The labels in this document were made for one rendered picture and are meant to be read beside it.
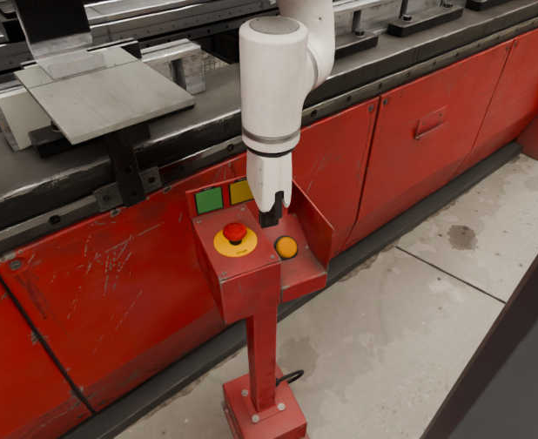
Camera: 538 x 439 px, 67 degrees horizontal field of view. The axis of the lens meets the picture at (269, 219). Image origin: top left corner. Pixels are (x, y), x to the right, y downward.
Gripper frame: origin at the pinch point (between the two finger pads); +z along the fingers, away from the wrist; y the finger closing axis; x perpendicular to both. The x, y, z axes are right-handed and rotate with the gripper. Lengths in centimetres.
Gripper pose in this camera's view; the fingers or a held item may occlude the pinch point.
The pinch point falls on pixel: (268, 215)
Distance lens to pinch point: 71.0
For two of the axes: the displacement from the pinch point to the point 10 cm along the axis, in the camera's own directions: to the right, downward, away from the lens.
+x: 9.6, -1.9, 2.2
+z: -0.2, 7.1, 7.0
